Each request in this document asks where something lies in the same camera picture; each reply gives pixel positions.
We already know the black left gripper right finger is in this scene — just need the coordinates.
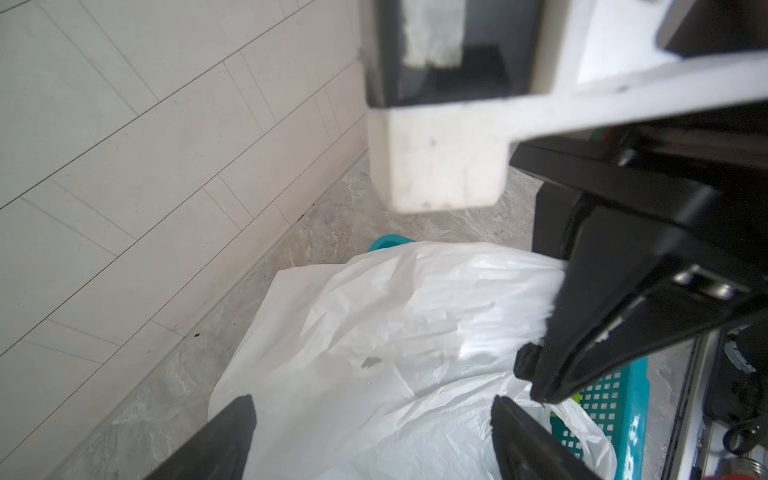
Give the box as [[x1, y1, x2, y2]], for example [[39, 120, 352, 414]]
[[490, 396, 599, 480]]

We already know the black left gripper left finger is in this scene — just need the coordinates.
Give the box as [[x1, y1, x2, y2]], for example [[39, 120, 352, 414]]
[[146, 395, 257, 480]]

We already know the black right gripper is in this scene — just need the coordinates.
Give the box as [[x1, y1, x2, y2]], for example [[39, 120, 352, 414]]
[[510, 101, 767, 403]]

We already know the white plastic bag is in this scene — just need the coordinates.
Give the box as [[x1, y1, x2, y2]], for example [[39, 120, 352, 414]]
[[208, 242, 618, 479]]

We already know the teal plastic basket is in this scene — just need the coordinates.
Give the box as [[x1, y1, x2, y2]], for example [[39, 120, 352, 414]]
[[359, 235, 650, 479]]

